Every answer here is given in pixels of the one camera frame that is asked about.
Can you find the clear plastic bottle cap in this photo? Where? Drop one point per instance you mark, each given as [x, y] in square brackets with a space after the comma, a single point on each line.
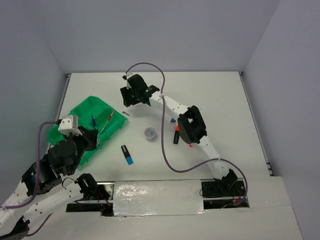
[150, 134]

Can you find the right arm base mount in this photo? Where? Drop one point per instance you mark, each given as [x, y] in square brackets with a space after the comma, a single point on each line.
[223, 193]

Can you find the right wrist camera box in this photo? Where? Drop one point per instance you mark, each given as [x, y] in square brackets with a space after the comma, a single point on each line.
[126, 77]

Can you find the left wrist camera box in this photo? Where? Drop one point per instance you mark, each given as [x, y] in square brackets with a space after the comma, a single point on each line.
[69, 125]

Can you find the orange cap black highlighter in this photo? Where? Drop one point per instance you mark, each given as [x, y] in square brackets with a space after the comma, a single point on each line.
[176, 135]

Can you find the clear blue spray bottle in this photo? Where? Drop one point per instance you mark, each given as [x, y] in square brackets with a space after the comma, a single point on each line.
[172, 125]

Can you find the blue gel pen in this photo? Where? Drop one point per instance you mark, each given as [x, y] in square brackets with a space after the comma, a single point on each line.
[95, 127]

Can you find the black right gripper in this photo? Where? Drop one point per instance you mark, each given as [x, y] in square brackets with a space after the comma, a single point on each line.
[126, 98]

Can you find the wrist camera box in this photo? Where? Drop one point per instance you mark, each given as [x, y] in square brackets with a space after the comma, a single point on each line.
[126, 77]
[69, 125]

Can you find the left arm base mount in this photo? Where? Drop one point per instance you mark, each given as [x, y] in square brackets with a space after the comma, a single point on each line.
[97, 196]

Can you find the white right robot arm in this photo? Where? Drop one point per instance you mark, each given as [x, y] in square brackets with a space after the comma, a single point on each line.
[192, 127]

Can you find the green divided plastic tray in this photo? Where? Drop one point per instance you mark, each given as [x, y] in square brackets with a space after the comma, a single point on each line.
[101, 111]

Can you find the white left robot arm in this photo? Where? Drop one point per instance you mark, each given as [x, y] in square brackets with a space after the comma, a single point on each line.
[30, 202]

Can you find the red gel pen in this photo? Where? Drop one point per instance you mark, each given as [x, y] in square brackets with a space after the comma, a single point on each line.
[108, 119]

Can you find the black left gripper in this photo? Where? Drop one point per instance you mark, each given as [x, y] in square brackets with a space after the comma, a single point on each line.
[89, 135]

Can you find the blue cap black highlighter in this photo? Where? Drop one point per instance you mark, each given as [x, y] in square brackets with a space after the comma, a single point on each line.
[127, 155]

